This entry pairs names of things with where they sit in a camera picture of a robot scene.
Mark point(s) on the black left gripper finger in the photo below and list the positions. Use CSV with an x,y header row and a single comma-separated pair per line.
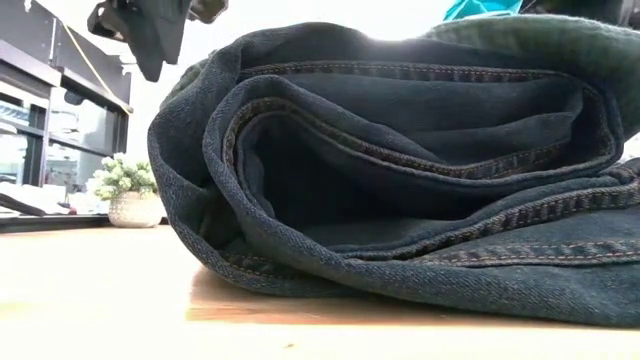
x,y
160,35
207,9

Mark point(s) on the dark blue denim jeans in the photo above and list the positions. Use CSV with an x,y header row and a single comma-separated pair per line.
x,y
400,200

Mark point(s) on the teal shirt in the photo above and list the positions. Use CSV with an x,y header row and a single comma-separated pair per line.
x,y
480,9

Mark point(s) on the dark green knit garment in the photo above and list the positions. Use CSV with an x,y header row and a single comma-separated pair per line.
x,y
550,50

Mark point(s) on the potted green succulent plant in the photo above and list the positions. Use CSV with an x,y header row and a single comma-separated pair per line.
x,y
127,187

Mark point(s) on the white crumpled cloth pile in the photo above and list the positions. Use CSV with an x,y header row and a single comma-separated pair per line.
x,y
32,197

